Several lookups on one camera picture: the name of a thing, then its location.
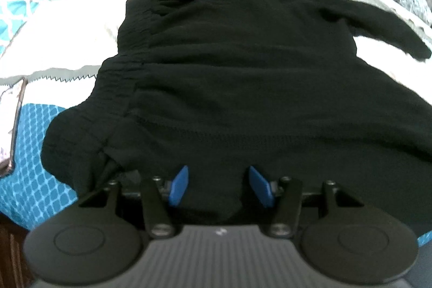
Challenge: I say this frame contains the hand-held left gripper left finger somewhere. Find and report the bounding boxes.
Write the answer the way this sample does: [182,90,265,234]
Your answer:
[79,165,190,239]

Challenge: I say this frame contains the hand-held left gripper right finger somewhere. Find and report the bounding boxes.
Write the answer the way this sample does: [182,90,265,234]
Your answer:
[248,165,356,239]

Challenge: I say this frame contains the black pants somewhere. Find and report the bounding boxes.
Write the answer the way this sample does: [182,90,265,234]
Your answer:
[40,0,432,224]

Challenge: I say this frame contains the patterned bed sheet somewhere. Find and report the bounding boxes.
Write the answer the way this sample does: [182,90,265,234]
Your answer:
[0,0,432,232]

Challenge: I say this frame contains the smartphone in clear case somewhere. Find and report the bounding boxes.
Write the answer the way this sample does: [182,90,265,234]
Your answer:
[0,77,29,178]

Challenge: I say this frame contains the wooden bed frame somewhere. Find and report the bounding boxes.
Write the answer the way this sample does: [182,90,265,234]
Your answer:
[0,210,35,288]

